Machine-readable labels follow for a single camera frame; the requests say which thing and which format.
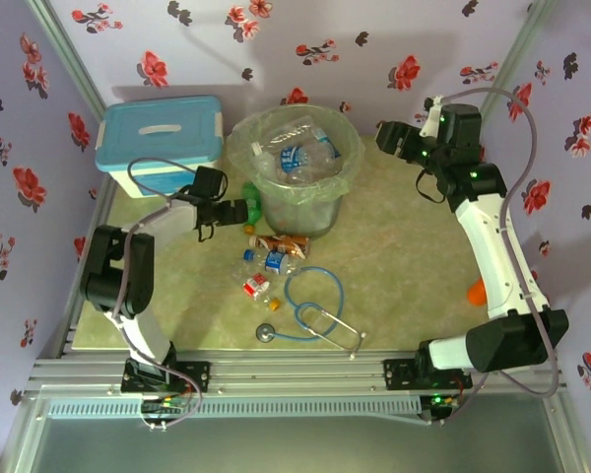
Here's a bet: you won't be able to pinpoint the green plastic bottle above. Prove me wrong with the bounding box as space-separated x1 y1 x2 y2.
239 180 266 236

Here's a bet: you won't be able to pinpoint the crushed blue cap bottle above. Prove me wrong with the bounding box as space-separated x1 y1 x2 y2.
231 248 301 282

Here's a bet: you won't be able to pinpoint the blue label square bottle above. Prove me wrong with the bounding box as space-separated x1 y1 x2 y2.
270 145 309 173

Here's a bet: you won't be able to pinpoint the crushed red label bottle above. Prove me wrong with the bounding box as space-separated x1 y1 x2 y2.
242 272 283 312

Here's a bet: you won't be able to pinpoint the clear unlabelled plastic bottle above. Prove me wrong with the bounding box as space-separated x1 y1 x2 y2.
285 165 336 186

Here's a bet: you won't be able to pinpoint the metal mesh waste bin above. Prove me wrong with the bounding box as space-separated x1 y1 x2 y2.
226 103 365 240

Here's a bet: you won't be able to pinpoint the mesh trash bin with liner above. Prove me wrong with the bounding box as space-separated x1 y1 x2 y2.
226 103 365 208

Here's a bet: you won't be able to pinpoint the brown snack wrapper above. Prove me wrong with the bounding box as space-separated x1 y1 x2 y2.
248 234 311 259

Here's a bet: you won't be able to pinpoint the blue lidded storage box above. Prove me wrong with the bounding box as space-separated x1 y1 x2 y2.
94 95 226 199

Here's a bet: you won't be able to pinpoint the blue stethoscope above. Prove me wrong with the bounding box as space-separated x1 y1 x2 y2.
254 265 368 360

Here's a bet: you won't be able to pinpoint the orange plastic cup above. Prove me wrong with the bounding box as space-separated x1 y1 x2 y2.
466 276 487 304

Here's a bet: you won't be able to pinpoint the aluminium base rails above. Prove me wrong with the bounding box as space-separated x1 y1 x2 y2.
27 344 570 395

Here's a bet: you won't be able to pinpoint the small controller circuit board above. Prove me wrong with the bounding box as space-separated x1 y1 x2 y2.
426 391 462 411
140 393 188 416

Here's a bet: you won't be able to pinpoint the grey right arm cable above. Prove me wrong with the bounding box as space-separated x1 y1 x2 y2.
435 87 560 428

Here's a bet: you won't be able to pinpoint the aluminium frame post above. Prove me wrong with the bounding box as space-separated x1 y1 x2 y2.
27 0 109 117
477 0 560 124

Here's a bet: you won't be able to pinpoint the grey slotted cable duct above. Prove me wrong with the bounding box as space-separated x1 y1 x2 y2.
46 396 423 420

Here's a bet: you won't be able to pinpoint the aluminium frame leg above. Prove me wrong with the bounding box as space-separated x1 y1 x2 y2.
544 391 590 473
0 393 48 473

